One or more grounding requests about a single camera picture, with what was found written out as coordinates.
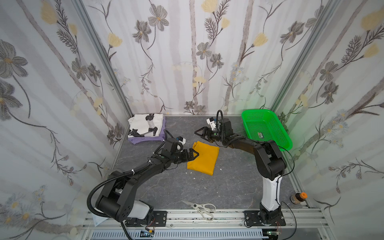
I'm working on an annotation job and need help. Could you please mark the yellow t-shirt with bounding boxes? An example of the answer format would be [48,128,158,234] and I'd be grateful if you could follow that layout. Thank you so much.
[187,141,220,176]

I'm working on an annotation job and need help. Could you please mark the green plastic basket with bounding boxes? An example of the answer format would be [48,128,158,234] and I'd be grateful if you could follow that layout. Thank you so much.
[241,109,293,151]

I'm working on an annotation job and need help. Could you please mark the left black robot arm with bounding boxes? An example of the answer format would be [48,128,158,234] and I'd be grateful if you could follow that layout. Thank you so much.
[87,130,200,240]

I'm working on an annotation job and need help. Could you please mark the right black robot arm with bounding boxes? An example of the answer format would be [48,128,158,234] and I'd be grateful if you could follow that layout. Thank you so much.
[194,118,286,226]

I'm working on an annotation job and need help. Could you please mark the purple folded t-shirt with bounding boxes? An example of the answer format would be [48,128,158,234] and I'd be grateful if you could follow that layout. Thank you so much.
[128,117,166,144]

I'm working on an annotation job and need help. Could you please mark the orange capped small bottle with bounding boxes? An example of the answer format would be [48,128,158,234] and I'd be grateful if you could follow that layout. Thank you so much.
[290,192,308,205]

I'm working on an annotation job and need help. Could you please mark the white paper sheet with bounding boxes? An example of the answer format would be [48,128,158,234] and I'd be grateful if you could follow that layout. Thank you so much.
[92,214,109,227]

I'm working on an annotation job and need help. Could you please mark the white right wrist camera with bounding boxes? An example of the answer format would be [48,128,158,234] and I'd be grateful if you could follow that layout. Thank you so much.
[207,117,219,131]

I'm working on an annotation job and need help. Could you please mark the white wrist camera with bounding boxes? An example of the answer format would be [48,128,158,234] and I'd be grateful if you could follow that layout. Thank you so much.
[177,136,186,151]
[207,117,219,131]

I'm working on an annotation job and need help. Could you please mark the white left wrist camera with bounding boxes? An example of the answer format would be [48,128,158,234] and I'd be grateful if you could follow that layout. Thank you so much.
[177,136,186,151]

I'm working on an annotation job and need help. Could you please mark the white handled scissors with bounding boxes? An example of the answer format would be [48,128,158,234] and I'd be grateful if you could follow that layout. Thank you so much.
[182,200,217,222]

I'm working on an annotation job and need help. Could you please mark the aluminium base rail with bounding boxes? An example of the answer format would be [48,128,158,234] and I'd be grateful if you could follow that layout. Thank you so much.
[80,208,331,240]

